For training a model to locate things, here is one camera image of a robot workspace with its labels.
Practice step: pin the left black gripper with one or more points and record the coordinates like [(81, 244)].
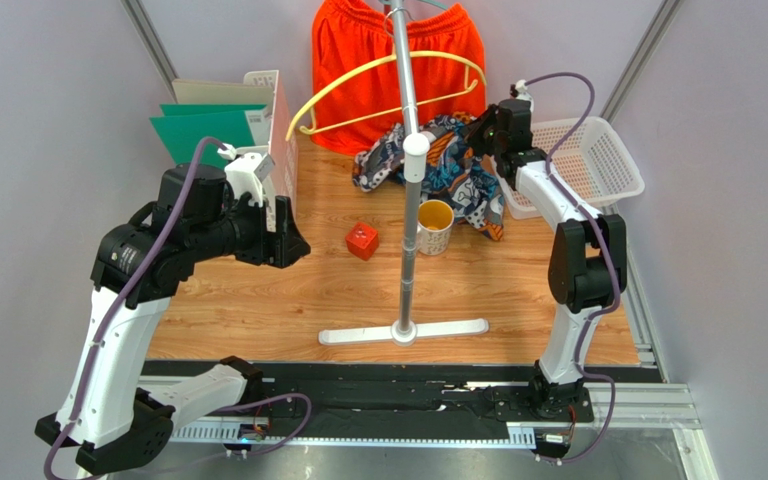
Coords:
[(283, 247)]

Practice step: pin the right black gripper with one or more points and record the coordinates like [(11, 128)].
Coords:
[(490, 130)]

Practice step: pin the blue patterned shorts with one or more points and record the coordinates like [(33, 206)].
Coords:
[(454, 173)]

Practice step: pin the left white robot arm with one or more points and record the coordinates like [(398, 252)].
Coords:
[(200, 214)]

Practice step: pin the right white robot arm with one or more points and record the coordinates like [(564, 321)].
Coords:
[(587, 269)]

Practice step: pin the white perforated file holder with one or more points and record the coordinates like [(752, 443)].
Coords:
[(273, 129)]

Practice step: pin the white garment rack stand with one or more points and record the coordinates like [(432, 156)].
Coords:
[(405, 331)]

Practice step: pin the orange cube power adapter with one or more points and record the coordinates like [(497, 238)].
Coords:
[(362, 241)]

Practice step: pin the white mug yellow inside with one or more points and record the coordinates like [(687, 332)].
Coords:
[(435, 221)]

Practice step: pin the white plastic mesh basket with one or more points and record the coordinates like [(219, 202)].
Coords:
[(594, 162)]

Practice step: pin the green file folder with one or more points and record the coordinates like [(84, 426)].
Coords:
[(182, 126)]

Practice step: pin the beige file folder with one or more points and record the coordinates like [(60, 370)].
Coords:
[(203, 92)]

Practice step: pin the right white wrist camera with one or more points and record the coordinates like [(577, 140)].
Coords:
[(519, 90)]

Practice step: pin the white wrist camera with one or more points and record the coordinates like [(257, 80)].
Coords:
[(519, 90), (249, 173)]

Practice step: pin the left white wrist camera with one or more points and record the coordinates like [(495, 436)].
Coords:
[(249, 173)]

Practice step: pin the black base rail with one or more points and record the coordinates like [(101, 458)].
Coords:
[(402, 401)]

